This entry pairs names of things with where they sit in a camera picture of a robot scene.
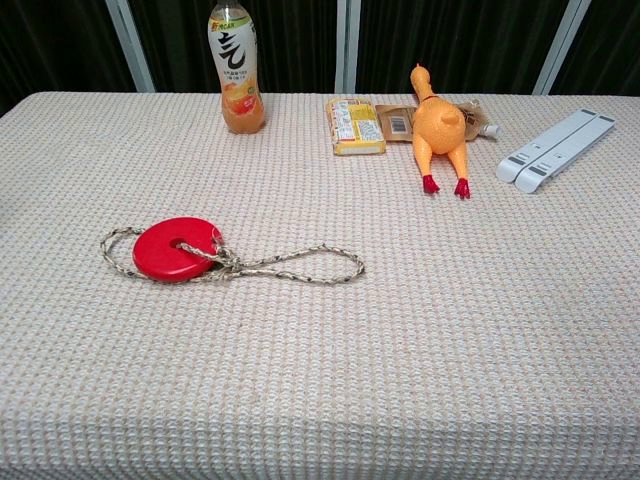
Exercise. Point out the red disc with centre hole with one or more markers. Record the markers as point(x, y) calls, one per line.
point(160, 255)

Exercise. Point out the beige waffle weave tablecloth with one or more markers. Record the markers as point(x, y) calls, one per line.
point(350, 350)

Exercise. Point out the yellow snack box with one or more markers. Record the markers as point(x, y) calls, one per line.
point(355, 127)

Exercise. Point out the brown spouted pouch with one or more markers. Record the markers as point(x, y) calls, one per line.
point(395, 122)

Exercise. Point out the orange rubber chicken toy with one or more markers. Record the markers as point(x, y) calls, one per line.
point(440, 125)

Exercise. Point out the orange juice drink bottle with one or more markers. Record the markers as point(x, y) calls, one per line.
point(235, 55)

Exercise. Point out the dark curtain panel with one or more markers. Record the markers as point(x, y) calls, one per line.
point(50, 45)
point(180, 45)
point(475, 40)
point(610, 45)

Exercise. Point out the white folding laptop stand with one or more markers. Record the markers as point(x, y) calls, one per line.
point(550, 150)

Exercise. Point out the silver partition frame post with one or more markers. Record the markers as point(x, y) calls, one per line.
point(130, 47)
point(347, 45)
point(561, 47)

